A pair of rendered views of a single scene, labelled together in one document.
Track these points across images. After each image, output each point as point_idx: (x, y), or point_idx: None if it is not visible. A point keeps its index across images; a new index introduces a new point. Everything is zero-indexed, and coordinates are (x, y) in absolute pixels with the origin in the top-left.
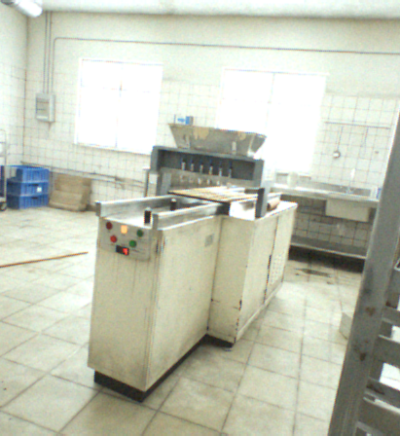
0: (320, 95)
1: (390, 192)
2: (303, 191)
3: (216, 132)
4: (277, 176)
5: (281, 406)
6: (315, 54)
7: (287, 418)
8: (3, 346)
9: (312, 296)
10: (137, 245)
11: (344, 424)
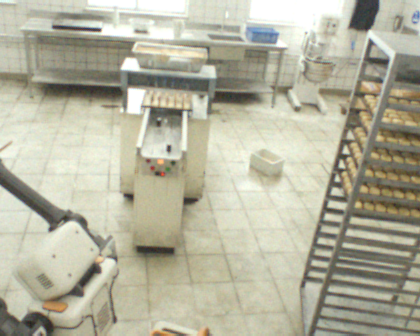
0: None
1: (354, 194)
2: (190, 40)
3: (176, 58)
4: (158, 20)
5: (244, 228)
6: None
7: (251, 234)
8: None
9: (219, 138)
10: (171, 169)
11: (339, 245)
